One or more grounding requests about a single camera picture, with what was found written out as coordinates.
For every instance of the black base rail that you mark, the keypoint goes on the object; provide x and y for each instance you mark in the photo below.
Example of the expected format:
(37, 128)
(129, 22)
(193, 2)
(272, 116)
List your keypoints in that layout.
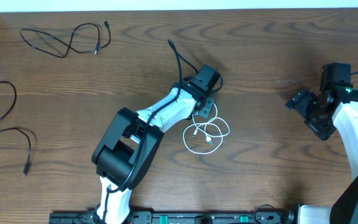
(263, 214)

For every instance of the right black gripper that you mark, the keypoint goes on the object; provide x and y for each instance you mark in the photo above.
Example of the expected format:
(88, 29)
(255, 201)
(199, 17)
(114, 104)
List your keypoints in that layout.
(323, 130)

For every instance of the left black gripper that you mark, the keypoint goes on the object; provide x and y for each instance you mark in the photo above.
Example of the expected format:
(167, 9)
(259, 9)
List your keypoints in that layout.
(206, 106)

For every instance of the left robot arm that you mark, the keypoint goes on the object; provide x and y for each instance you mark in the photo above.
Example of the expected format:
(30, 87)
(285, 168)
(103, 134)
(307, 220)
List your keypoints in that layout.
(125, 152)

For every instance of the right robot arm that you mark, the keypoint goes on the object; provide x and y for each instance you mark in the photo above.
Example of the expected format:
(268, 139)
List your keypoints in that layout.
(334, 109)

